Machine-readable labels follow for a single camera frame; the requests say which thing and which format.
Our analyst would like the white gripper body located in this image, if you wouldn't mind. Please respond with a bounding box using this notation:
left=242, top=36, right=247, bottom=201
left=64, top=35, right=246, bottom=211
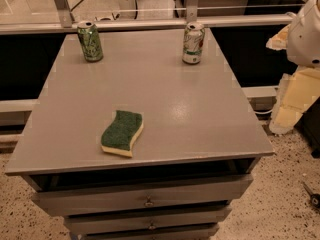
left=286, top=0, right=320, bottom=68

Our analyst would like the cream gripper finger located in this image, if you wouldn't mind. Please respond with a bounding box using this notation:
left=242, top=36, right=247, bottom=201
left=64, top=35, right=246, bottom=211
left=269, top=66, right=320, bottom=135
left=266, top=25, right=290, bottom=51

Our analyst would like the green soda can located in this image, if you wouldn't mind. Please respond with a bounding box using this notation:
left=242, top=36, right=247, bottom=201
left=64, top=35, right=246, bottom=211
left=77, top=21, right=103, bottom=62

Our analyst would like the white 7up can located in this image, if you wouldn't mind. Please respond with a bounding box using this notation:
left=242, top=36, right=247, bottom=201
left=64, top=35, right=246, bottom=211
left=182, top=22, right=205, bottom=64

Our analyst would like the black tool on floor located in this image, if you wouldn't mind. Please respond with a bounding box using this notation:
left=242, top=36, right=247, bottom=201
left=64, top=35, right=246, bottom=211
left=303, top=182, right=320, bottom=208

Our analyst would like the grey drawer cabinet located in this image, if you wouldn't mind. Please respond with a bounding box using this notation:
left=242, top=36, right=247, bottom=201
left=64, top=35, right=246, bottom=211
left=6, top=30, right=273, bottom=240

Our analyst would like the middle grey drawer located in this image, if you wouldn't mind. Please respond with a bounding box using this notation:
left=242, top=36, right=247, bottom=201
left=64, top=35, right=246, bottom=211
left=65, top=205, right=231, bottom=234

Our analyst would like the grey drawer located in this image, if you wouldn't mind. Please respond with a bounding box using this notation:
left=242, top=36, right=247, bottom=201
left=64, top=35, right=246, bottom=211
left=65, top=205, right=231, bottom=234
left=32, top=174, right=253, bottom=216
left=81, top=224, right=219, bottom=240

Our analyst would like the bottom grey drawer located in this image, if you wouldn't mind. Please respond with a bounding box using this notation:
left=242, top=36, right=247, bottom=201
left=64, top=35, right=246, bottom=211
left=81, top=224, right=219, bottom=240

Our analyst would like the green yellow sponge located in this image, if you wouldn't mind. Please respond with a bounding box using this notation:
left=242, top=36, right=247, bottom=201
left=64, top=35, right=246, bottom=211
left=101, top=110, right=144, bottom=158

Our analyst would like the top grey drawer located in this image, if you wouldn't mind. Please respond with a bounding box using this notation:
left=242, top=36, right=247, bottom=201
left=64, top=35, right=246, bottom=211
left=32, top=174, right=253, bottom=216

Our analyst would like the white cable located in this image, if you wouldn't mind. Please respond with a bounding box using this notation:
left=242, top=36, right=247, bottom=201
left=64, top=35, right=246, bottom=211
left=253, top=107, right=275, bottom=116

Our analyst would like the metal railing frame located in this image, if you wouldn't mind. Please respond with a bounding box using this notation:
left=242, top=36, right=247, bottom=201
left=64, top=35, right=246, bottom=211
left=0, top=0, right=307, bottom=35

